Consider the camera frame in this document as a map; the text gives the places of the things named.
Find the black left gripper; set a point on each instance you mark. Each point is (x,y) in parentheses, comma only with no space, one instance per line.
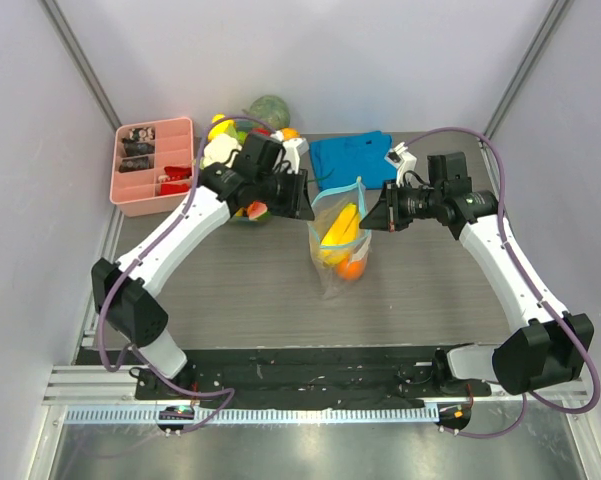
(298,204)

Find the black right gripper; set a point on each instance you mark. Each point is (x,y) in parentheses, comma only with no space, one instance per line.
(391,206)

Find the yellow banana bunch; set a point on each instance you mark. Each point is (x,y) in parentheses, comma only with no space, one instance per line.
(341,237)

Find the clear zip top bag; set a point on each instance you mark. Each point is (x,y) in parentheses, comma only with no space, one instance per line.
(326,207)

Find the orange fruit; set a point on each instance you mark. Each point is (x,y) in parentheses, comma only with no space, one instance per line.
(351,270)

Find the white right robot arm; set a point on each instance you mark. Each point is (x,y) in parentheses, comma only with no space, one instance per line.
(539,352)

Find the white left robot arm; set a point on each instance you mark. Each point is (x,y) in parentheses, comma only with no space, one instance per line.
(125,291)

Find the watermelon slice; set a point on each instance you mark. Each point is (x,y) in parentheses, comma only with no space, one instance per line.
(257,212)

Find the blue folded cloth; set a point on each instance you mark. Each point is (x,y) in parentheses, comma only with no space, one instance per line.
(339,161)

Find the orange yellow mango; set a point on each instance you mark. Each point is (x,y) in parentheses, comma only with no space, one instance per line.
(288,133)

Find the green fruit basket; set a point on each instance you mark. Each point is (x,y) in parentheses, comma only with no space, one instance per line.
(240,131)

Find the white cauliflower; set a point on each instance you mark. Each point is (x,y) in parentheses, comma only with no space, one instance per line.
(222,149)

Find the green melon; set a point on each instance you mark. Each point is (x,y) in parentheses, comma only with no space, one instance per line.
(271,109)

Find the yellow bell pepper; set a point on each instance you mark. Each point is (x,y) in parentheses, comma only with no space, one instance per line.
(222,126)

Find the pink organizer tray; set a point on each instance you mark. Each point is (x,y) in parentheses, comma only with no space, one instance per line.
(152,166)

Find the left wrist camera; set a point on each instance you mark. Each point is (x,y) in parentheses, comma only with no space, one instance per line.
(293,150)

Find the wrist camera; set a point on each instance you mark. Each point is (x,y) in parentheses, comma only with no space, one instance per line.
(293,150)
(403,161)

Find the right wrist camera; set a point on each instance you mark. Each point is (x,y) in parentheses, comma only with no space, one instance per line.
(403,161)

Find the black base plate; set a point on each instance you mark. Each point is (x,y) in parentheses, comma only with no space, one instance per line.
(314,378)

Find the white slotted cable duct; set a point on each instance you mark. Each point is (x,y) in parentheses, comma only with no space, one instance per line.
(164,415)

